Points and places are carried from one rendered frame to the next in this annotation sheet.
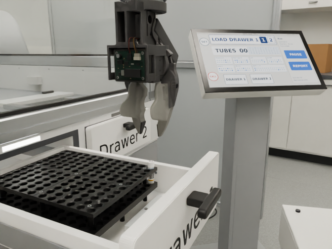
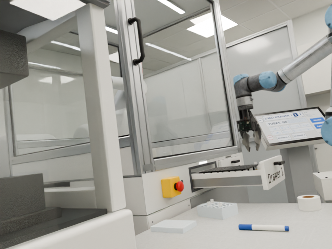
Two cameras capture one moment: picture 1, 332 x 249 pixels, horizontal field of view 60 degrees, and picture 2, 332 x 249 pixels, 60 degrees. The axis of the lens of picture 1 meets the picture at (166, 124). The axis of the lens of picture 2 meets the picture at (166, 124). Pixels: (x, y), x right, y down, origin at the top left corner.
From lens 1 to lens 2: 0.95 m
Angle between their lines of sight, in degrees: 21
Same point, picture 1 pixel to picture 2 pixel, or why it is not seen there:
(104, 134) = (225, 164)
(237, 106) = (288, 154)
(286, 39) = (310, 112)
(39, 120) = (206, 154)
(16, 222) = (220, 175)
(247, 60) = (288, 126)
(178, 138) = (250, 195)
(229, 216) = not seen: hidden behind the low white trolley
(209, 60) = (266, 129)
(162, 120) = (258, 144)
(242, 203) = not seen: hidden behind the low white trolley
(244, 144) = (299, 178)
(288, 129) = not seen: outside the picture
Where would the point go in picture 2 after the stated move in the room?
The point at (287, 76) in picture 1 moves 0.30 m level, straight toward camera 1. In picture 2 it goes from (314, 132) to (311, 133)
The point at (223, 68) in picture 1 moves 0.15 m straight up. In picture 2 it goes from (275, 133) to (271, 111)
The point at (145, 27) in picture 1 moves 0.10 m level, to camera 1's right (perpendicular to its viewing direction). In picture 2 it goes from (248, 113) to (270, 110)
